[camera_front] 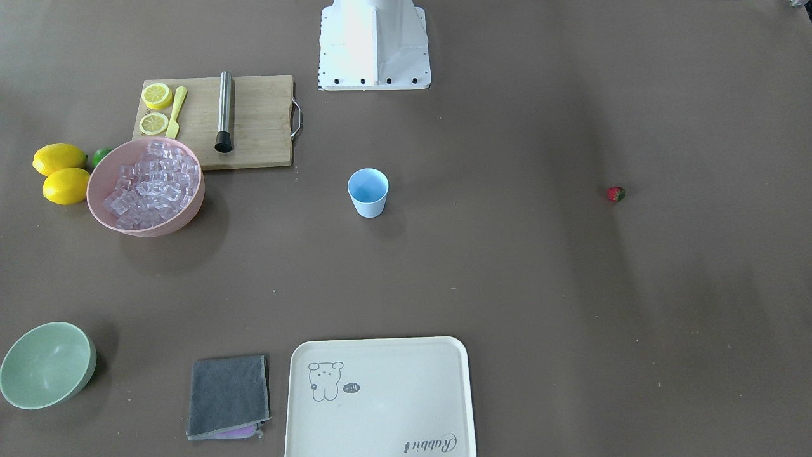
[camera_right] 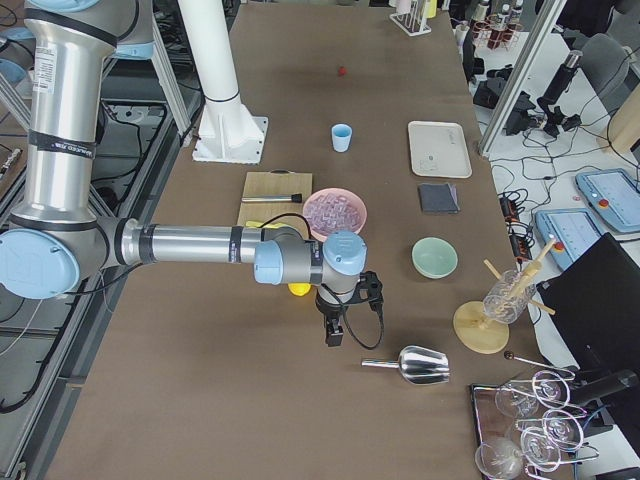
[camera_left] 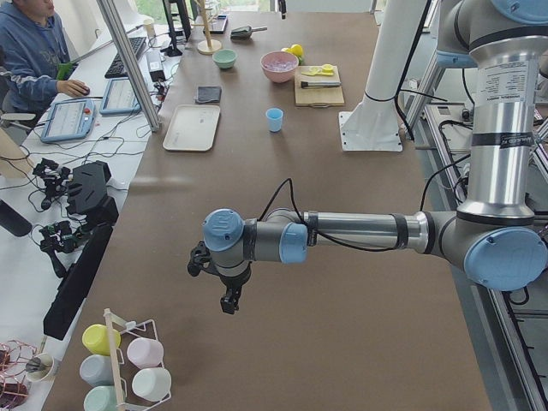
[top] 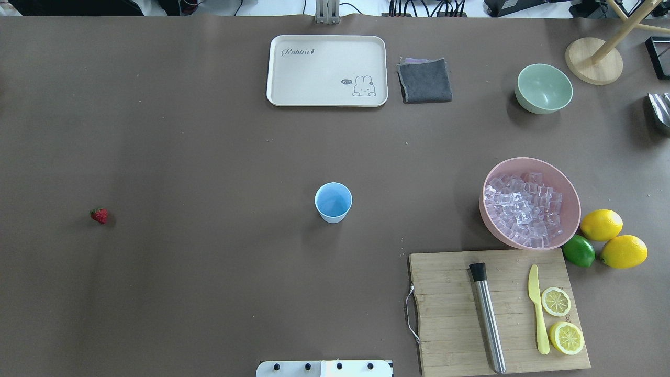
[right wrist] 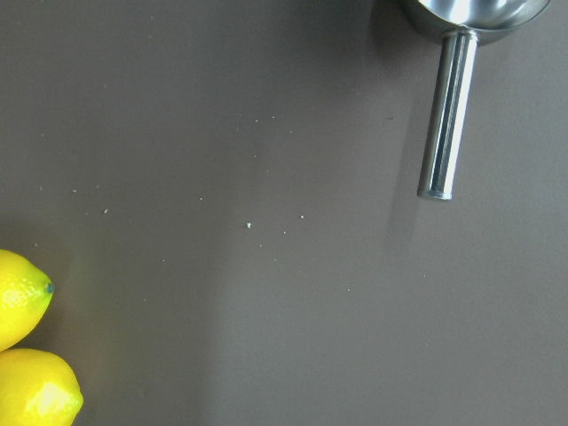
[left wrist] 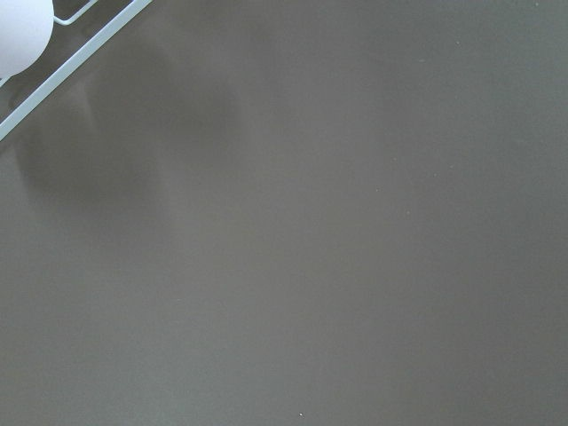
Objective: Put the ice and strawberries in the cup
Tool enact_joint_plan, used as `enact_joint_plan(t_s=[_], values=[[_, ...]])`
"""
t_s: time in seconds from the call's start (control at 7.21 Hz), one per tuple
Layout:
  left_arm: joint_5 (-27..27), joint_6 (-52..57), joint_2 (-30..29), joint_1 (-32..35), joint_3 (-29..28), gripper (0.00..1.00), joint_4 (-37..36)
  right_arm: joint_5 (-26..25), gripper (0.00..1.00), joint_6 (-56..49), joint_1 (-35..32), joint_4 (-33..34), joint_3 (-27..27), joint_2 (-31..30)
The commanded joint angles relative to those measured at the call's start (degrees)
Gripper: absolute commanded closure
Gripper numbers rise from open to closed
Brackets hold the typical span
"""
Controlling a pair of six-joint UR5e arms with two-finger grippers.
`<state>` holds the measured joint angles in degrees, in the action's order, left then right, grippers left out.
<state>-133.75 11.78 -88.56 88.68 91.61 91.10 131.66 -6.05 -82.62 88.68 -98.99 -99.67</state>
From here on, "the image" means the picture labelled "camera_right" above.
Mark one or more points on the black gripper ice side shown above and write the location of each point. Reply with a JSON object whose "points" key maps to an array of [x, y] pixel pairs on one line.
{"points": [[328, 307]]}

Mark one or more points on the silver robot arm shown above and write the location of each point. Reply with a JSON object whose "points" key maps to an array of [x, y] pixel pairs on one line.
{"points": [[54, 240]]}

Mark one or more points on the steel ice scoop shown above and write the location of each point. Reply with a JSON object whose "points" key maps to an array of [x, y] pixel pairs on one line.
{"points": [[417, 365]]}

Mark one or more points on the pink bowl of ice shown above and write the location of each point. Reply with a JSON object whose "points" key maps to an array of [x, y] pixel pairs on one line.
{"points": [[334, 209]]}

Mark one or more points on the wooden cup stand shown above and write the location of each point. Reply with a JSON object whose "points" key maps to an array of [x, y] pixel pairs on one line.
{"points": [[480, 333]]}

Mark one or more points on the light blue plastic cup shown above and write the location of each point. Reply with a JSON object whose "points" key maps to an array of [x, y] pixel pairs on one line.
{"points": [[341, 135]]}

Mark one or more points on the yellow lemon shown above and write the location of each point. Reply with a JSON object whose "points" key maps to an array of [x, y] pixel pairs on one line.
{"points": [[299, 289]]}

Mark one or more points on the green ceramic bowl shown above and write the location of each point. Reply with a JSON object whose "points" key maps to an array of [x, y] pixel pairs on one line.
{"points": [[434, 258]]}

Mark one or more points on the steel muddler black tip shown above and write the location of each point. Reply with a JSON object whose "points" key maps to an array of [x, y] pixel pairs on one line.
{"points": [[295, 198]]}

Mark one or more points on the bamboo cutting board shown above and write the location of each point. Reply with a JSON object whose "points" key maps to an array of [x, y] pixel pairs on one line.
{"points": [[260, 184]]}

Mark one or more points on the grey folded cloth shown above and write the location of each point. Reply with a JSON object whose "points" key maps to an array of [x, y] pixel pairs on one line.
{"points": [[438, 198]]}

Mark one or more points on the clear glass on stand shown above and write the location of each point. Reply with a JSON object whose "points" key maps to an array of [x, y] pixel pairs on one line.
{"points": [[500, 305]]}

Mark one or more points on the black mirrored tray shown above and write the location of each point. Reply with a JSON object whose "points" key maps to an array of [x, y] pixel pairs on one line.
{"points": [[489, 421]]}

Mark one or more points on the cream rabbit tray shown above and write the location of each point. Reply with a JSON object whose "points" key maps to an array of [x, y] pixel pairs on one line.
{"points": [[438, 149]]}

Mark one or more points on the wine glass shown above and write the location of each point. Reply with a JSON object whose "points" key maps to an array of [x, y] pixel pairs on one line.
{"points": [[499, 458], [522, 398], [545, 439]]}

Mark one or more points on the blue teach pendant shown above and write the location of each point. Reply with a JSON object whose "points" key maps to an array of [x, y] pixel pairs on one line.
{"points": [[614, 196], [573, 230]]}

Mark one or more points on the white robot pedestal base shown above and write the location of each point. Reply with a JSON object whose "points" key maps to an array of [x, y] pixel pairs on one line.
{"points": [[228, 132]]}

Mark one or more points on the white wire rack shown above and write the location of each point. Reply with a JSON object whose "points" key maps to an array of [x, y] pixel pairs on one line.
{"points": [[412, 16]]}

